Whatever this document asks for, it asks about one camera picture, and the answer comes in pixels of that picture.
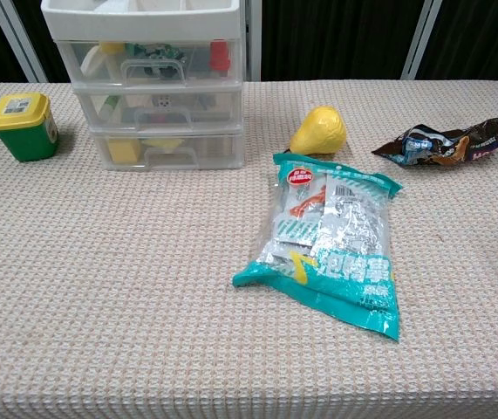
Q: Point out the clear plastic drawer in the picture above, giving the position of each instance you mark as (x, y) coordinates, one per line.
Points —
(213, 111)

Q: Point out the clear drawer with yellow sponge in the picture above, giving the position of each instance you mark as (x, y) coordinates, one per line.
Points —
(218, 150)

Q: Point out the white die with black dots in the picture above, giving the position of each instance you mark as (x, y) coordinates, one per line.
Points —
(161, 103)

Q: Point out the clear drawer with red bottle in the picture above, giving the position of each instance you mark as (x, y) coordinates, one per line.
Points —
(196, 65)

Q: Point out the white plastic drawer cabinet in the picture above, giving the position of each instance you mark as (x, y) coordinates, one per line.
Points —
(144, 24)

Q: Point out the teal snack bag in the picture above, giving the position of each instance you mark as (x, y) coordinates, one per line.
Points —
(340, 262)

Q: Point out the yellow pear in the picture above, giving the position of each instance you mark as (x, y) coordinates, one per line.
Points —
(320, 131)

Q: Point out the yellow sponge block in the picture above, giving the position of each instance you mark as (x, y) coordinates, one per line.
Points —
(123, 151)

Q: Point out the beige waffle tablecloth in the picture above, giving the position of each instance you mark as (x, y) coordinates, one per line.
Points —
(122, 283)

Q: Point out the red capped bottle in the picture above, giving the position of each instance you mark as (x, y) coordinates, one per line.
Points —
(220, 57)

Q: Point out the green patterned item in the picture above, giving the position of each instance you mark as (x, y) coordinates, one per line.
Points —
(168, 51)

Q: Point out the dark brown snack bag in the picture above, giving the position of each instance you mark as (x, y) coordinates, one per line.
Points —
(445, 146)

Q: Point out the white yellow bottle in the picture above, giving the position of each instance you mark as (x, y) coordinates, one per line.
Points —
(97, 61)

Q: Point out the green jar with yellow lid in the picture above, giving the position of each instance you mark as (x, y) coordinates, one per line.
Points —
(26, 135)

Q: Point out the grey partition post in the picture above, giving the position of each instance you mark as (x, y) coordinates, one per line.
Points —
(420, 39)
(17, 41)

